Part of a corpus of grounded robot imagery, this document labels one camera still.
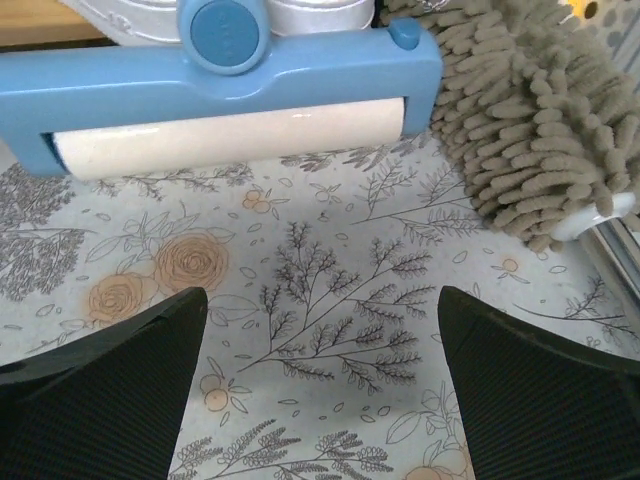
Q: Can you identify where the blue handled floor mop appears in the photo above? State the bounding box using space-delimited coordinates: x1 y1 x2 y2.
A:
1 18 443 180

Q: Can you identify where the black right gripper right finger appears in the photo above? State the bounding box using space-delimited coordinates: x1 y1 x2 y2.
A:
438 286 639 479

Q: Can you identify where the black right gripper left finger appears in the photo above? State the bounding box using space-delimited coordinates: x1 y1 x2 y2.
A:
1 288 208 479

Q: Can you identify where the white shoe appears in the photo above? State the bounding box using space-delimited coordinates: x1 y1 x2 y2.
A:
63 0 375 46

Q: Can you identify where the beige chenille duster mop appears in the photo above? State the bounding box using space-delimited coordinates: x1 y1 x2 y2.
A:
380 1 639 252

